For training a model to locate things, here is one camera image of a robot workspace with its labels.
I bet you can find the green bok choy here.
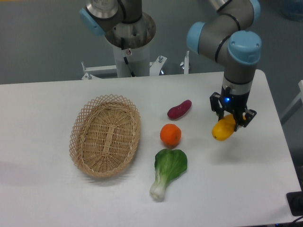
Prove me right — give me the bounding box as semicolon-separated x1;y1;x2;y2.
149;148;187;201

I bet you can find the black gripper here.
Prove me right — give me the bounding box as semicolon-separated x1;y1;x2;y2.
210;87;257;131

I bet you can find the yellow mango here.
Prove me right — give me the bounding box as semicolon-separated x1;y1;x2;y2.
212;114;236;141

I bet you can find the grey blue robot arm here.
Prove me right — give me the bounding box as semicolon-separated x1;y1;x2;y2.
80;0;262;131

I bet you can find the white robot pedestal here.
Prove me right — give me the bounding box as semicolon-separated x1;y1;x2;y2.
104;12;157;78

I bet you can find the woven wicker basket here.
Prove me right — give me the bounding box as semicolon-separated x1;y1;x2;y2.
69;94;141;178

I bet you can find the black device at edge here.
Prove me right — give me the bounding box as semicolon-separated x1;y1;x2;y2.
286;191;303;217

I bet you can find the orange fruit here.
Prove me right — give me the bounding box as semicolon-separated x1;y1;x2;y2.
160;124;182;147

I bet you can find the white metal base frame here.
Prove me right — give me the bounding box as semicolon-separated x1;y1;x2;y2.
81;50;191;80

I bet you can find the purple sweet potato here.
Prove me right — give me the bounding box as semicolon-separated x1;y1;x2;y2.
167;100;192;120

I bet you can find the white frame right edge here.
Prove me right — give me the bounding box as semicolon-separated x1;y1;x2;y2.
280;80;303;125

